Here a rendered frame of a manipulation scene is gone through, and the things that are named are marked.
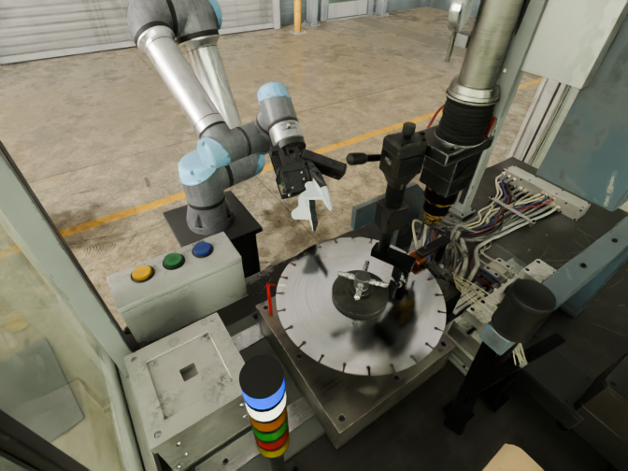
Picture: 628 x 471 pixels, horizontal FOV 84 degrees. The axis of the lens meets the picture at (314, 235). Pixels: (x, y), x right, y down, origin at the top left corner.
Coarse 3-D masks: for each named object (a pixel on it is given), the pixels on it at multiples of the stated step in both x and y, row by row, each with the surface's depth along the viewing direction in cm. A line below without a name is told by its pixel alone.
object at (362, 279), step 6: (366, 264) 68; (366, 270) 67; (342, 276) 66; (348, 276) 66; (354, 276) 66; (360, 276) 65; (366, 276) 65; (354, 282) 66; (360, 282) 65; (366, 282) 65; (372, 282) 65; (378, 282) 65; (384, 282) 65; (360, 288) 64; (366, 288) 66; (360, 294) 63
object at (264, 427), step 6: (282, 414) 39; (252, 420) 39; (276, 420) 38; (282, 420) 40; (258, 426) 39; (264, 426) 39; (270, 426) 39; (276, 426) 40; (264, 432) 40; (270, 432) 40
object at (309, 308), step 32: (320, 256) 76; (352, 256) 77; (288, 288) 70; (320, 288) 70; (416, 288) 70; (288, 320) 64; (320, 320) 64; (352, 320) 65; (384, 320) 65; (416, 320) 65; (320, 352) 60; (352, 352) 60; (384, 352) 60; (416, 352) 60
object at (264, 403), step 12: (252, 360) 36; (264, 360) 36; (276, 360) 36; (240, 372) 35; (252, 372) 35; (264, 372) 35; (276, 372) 35; (240, 384) 34; (252, 384) 34; (264, 384) 35; (276, 384) 35; (252, 396) 34; (264, 396) 34; (276, 396) 35; (264, 408) 35
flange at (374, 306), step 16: (352, 272) 72; (368, 272) 72; (336, 288) 69; (352, 288) 67; (368, 288) 67; (384, 288) 69; (336, 304) 66; (352, 304) 66; (368, 304) 66; (384, 304) 66
